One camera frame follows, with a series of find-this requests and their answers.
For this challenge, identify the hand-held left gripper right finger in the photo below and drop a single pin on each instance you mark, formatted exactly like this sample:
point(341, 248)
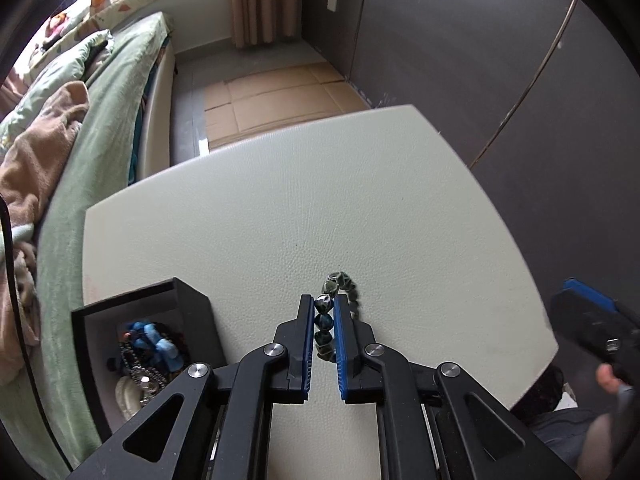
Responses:
point(341, 360)

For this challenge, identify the person's leg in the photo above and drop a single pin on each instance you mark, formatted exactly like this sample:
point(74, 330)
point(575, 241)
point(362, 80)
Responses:
point(560, 432)

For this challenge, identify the person's right hand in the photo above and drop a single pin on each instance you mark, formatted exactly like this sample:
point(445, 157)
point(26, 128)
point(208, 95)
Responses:
point(606, 377)

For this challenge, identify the green floral quilt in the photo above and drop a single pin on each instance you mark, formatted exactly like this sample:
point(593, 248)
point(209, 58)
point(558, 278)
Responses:
point(55, 70)

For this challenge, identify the brown curtain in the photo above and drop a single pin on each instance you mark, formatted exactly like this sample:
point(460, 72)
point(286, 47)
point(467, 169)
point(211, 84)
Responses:
point(265, 0)

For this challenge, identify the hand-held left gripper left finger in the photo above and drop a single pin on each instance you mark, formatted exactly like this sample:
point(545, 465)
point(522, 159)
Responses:
point(310, 360)

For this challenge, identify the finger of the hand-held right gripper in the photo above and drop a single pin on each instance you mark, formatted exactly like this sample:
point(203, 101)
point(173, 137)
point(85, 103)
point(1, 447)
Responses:
point(590, 320)

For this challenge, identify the white cloth pouch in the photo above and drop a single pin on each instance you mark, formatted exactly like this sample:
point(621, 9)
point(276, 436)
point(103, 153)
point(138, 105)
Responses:
point(125, 395)

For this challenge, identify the pink fleece blanket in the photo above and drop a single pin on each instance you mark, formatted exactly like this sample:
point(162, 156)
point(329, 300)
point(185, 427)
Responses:
point(35, 160)

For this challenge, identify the bed with green sheet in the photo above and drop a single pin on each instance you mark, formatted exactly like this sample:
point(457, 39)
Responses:
point(75, 200)

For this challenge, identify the flattened cardboard sheet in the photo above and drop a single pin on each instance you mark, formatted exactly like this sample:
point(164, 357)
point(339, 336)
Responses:
point(280, 100)

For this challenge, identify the black jewelry box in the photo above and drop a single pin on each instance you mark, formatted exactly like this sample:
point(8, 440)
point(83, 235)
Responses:
point(195, 310)

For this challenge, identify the wall socket plate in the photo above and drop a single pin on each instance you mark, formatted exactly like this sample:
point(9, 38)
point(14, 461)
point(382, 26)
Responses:
point(332, 3)

